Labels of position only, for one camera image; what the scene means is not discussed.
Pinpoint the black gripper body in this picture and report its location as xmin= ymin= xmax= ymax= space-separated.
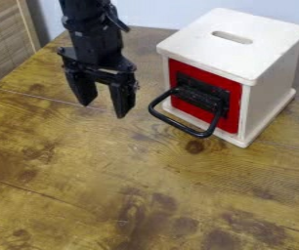
xmin=57 ymin=22 xmax=137 ymax=85

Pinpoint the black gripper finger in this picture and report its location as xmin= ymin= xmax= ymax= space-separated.
xmin=109 ymin=81 xmax=137 ymax=118
xmin=65 ymin=68 xmax=97 ymax=106

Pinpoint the black metal drawer handle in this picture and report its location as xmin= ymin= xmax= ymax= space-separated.
xmin=149 ymin=72 xmax=231 ymax=139

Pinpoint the red wooden drawer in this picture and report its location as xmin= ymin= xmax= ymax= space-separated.
xmin=168 ymin=59 xmax=243 ymax=134

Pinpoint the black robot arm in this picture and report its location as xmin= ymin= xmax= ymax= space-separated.
xmin=57 ymin=0 xmax=139 ymax=118

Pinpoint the wooden panel at left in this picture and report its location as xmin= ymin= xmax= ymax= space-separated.
xmin=0 ymin=0 xmax=40 ymax=79

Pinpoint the white wooden box cabinet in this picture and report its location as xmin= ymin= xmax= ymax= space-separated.
xmin=155 ymin=8 xmax=299 ymax=147

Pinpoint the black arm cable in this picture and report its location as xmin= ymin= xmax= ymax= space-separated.
xmin=101 ymin=1 xmax=132 ymax=33

